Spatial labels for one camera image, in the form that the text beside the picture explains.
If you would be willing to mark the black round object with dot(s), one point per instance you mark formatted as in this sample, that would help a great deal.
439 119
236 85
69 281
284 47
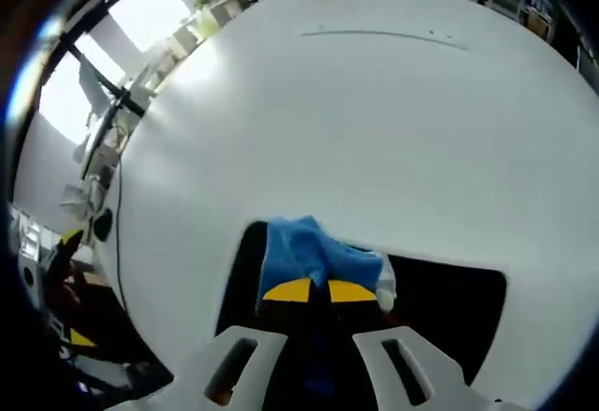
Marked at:
104 224

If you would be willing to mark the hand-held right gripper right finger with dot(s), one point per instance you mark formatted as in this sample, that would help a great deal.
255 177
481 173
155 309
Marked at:
369 355

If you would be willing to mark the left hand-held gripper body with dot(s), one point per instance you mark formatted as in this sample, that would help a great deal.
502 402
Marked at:
32 289

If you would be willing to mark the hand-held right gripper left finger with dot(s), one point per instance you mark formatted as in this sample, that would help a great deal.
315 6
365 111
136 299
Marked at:
281 350

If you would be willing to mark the grey mesh office chair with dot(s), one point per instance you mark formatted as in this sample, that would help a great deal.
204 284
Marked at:
121 336

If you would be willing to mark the green potted plant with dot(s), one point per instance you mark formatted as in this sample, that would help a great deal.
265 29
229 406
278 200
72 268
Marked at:
205 1

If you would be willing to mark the blue cleaning cloth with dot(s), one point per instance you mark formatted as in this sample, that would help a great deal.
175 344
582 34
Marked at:
304 252

